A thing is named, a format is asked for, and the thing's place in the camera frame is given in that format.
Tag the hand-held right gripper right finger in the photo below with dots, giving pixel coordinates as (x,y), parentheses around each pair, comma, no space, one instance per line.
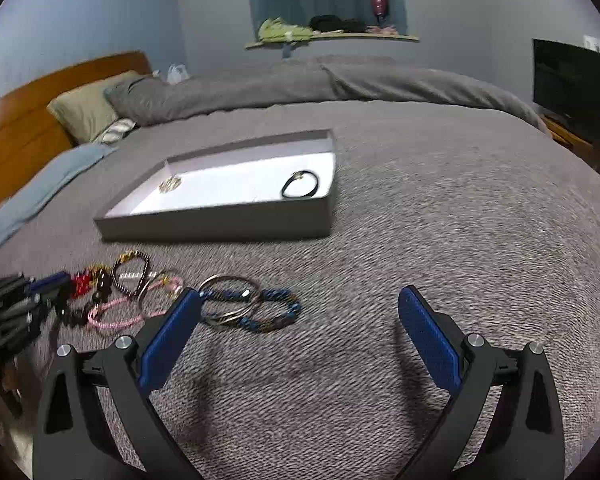
(430,340)

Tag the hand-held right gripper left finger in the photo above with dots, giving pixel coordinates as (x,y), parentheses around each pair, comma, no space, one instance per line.
(172,330)

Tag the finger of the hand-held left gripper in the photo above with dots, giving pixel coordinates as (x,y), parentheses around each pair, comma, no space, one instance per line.
(50,283)
(62,312)

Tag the thin silver bangle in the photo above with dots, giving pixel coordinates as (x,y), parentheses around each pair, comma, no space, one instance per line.
(225,277)

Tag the grey cardboard tray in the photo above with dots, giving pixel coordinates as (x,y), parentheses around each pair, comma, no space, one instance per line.
(220,220)

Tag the light blue blanket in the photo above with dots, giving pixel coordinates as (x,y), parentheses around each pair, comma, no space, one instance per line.
(45,190)

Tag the grey bedspread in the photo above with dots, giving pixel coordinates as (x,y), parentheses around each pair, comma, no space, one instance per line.
(430,210)

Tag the striped pillow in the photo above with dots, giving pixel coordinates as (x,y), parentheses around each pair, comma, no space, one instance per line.
(116,131)

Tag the wooden headboard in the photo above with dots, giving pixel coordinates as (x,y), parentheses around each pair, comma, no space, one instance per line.
(25,115)

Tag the olive pillow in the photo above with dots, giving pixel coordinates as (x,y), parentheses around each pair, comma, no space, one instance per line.
(87,105)

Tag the wooden television stand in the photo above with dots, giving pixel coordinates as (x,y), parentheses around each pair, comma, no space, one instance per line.
(575,142)

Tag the white plastic bag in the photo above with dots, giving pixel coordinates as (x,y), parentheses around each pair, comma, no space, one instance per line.
(177,74)

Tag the grey duvet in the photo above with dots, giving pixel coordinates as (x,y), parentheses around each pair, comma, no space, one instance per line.
(260,85)

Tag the black television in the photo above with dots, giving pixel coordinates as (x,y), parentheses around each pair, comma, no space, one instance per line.
(575,90)

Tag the pink cloth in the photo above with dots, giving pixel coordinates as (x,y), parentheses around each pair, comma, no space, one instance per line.
(382,30)

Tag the green cloth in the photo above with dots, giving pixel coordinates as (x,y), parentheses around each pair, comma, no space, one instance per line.
(280,31)

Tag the wooden window shelf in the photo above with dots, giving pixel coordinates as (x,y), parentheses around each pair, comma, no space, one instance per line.
(330,38)

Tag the black cloth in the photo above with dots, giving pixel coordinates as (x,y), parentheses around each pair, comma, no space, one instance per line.
(337,24)

